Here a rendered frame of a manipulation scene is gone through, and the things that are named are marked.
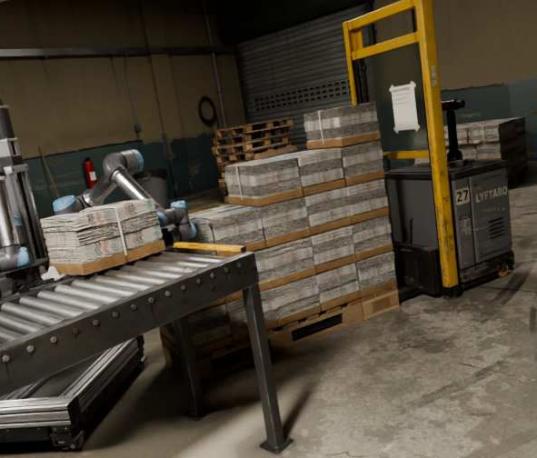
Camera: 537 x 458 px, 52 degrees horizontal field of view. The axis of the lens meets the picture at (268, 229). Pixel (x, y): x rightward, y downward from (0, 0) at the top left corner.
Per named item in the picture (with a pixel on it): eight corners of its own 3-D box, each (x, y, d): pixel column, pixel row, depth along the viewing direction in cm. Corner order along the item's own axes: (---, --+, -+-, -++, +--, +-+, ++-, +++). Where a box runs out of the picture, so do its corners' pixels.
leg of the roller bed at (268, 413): (275, 438, 225) (249, 281, 212) (286, 442, 221) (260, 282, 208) (266, 445, 221) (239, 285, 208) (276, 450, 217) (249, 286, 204)
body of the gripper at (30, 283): (40, 264, 213) (8, 273, 204) (45, 285, 214) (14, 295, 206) (32, 263, 218) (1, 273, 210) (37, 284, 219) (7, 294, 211)
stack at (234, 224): (164, 363, 317) (135, 224, 301) (329, 306, 369) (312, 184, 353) (187, 387, 283) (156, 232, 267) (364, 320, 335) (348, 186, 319)
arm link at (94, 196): (64, 204, 296) (116, 146, 266) (85, 199, 308) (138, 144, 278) (75, 223, 295) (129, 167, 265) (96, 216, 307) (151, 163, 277)
